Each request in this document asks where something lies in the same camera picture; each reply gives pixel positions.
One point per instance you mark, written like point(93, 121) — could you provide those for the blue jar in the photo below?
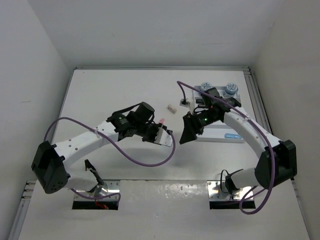
point(230, 90)
point(205, 86)

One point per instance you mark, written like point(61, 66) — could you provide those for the blue pastel highlighter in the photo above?
point(232, 136)

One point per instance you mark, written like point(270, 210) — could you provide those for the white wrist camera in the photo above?
point(164, 137)
point(185, 102)

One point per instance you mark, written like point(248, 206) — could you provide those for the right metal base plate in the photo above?
point(217, 192)

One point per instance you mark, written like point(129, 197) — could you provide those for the white compartment tray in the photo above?
point(215, 132)

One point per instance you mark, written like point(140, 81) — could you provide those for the beige eraser block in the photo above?
point(172, 109)

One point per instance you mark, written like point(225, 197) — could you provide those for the pink cap black highlighter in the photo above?
point(199, 101)

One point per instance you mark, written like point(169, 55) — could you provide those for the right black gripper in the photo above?
point(191, 128)

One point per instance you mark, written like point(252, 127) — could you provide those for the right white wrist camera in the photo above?
point(185, 102)

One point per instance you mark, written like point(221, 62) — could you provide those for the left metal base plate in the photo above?
point(109, 191)

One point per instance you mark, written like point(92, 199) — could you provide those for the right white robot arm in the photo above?
point(277, 159)

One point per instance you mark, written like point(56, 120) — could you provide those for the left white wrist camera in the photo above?
point(164, 137)

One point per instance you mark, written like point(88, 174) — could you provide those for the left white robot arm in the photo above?
point(52, 160)

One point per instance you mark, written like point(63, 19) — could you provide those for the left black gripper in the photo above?
point(156, 126)

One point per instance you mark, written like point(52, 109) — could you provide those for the metal base plate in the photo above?
point(217, 192)
point(109, 191)

